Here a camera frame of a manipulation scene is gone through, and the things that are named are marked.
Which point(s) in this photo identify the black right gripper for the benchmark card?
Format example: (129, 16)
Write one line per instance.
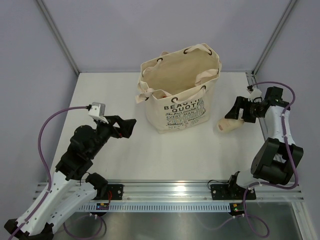
(243, 103)

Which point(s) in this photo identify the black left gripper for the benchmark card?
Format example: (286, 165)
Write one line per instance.
(126, 126)

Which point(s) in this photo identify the cream pump lotion bottle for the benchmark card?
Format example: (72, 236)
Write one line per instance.
(226, 125)

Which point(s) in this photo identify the cream canvas tote bag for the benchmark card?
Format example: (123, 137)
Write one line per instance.
(188, 78)

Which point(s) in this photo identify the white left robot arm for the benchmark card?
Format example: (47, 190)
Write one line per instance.
(49, 211)

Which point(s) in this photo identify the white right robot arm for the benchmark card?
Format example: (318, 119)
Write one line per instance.
(276, 162)

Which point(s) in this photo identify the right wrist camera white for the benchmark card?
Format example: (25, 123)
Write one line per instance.
(254, 93)

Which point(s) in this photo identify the aluminium mounting rail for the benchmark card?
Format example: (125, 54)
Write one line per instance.
(194, 191)

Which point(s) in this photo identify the white slotted cable duct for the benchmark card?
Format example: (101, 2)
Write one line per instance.
(157, 207)

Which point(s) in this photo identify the right aluminium frame post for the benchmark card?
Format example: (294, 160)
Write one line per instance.
(288, 11)

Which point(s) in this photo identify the aluminium frame post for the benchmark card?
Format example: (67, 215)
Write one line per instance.
(44, 11)
(288, 11)

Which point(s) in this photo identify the left aluminium frame post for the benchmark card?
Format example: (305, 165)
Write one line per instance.
(44, 11)

